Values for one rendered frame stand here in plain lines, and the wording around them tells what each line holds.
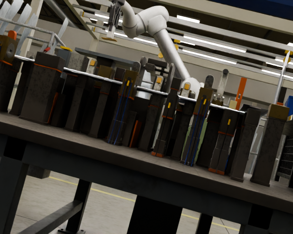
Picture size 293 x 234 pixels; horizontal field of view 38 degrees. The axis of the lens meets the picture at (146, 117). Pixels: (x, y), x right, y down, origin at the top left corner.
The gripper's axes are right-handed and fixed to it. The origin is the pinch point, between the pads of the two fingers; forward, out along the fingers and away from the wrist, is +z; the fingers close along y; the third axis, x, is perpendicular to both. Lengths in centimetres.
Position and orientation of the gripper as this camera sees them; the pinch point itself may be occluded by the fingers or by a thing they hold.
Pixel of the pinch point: (110, 32)
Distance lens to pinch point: 239.3
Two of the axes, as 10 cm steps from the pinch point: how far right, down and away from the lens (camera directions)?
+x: 9.5, 2.0, -2.5
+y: -2.3, -1.0, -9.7
